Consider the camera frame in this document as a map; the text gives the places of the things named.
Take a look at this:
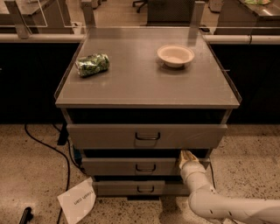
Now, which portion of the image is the grey drawer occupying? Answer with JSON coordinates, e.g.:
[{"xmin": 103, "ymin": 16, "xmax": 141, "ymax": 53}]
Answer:
[
  {"xmin": 67, "ymin": 124, "xmax": 228, "ymax": 150},
  {"xmin": 93, "ymin": 180, "xmax": 189, "ymax": 196},
  {"xmin": 80, "ymin": 157, "xmax": 211, "ymax": 177}
]

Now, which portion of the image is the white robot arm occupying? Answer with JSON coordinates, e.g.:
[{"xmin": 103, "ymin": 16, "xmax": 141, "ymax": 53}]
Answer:
[{"xmin": 178, "ymin": 150, "xmax": 280, "ymax": 224}]

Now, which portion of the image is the grey bottom drawer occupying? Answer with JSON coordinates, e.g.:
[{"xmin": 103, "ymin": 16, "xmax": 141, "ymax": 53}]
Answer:
[{"xmin": 93, "ymin": 180, "xmax": 189, "ymax": 196}]

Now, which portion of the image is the grey drawer cabinet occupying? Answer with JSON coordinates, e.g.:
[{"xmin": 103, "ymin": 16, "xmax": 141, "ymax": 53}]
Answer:
[{"xmin": 53, "ymin": 26, "xmax": 242, "ymax": 201}]

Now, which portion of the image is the grey top drawer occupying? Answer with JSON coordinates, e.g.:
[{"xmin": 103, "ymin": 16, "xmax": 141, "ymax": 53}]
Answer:
[{"xmin": 67, "ymin": 124, "xmax": 228, "ymax": 150}]

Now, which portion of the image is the white paper bowl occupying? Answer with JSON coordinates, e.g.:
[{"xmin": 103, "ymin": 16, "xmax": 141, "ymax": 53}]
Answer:
[{"xmin": 157, "ymin": 45, "xmax": 194, "ymax": 68}]

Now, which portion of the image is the white paper sign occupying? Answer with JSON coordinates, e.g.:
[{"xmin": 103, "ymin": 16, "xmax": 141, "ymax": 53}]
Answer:
[{"xmin": 58, "ymin": 178, "xmax": 96, "ymax": 224}]

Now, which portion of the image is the crushed green soda can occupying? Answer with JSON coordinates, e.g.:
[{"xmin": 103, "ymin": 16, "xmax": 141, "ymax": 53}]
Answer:
[{"xmin": 75, "ymin": 53, "xmax": 109, "ymax": 78}]

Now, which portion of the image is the black object on floor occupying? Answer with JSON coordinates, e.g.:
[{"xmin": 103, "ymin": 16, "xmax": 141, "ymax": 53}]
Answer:
[{"xmin": 19, "ymin": 206, "xmax": 33, "ymax": 224}]

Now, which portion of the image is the clear acrylic barrier panel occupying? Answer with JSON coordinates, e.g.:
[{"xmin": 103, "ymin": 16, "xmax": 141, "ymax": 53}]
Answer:
[{"xmin": 0, "ymin": 0, "xmax": 88, "ymax": 29}]

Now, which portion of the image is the black cable right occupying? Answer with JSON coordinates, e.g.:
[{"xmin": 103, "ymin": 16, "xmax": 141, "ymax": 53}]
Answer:
[{"xmin": 209, "ymin": 162, "xmax": 217, "ymax": 190}]

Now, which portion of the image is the black cable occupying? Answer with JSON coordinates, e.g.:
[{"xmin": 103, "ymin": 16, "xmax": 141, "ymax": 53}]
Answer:
[
  {"xmin": 209, "ymin": 162, "xmax": 217, "ymax": 190},
  {"xmin": 24, "ymin": 122, "xmax": 88, "ymax": 224}
]

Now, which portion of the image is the white horizontal rail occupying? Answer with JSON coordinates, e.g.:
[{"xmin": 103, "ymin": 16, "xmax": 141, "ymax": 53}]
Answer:
[{"xmin": 0, "ymin": 33, "xmax": 280, "ymax": 45}]

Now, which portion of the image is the black cable left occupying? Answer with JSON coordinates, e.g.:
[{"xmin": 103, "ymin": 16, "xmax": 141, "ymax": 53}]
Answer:
[{"xmin": 24, "ymin": 122, "xmax": 88, "ymax": 224}]

